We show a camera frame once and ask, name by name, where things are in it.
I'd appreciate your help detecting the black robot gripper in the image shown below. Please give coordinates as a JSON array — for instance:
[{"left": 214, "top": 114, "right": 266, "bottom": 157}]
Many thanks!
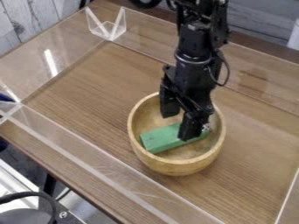
[{"left": 159, "top": 53, "right": 222, "bottom": 141}]

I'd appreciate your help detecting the green rectangular block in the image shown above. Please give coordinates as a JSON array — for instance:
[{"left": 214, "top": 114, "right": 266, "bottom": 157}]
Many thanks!
[{"left": 139, "top": 123, "right": 211, "bottom": 154}]

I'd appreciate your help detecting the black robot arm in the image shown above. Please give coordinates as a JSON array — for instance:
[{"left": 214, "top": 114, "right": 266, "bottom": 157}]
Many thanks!
[{"left": 159, "top": 0, "right": 230, "bottom": 141}]

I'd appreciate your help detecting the light wooden bowl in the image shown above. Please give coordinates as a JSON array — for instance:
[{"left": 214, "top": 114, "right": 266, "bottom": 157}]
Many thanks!
[{"left": 127, "top": 93, "right": 226, "bottom": 176}]

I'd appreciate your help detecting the white object at right edge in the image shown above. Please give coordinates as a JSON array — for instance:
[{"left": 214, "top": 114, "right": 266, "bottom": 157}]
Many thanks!
[{"left": 287, "top": 18, "right": 299, "bottom": 51}]

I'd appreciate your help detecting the black table leg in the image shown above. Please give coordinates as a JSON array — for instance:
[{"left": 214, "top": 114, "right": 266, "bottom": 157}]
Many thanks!
[{"left": 43, "top": 174, "right": 57, "bottom": 196}]

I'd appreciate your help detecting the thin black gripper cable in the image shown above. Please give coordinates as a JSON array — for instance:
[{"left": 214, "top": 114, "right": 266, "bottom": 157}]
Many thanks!
[{"left": 208, "top": 52, "right": 231, "bottom": 88}]

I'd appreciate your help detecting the clear acrylic tray wall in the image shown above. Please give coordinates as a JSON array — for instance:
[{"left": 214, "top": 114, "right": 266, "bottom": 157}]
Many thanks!
[{"left": 0, "top": 1, "right": 299, "bottom": 224}]

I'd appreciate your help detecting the clear acrylic corner bracket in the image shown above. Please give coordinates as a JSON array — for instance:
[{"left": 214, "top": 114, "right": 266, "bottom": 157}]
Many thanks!
[{"left": 84, "top": 7, "right": 127, "bottom": 41}]

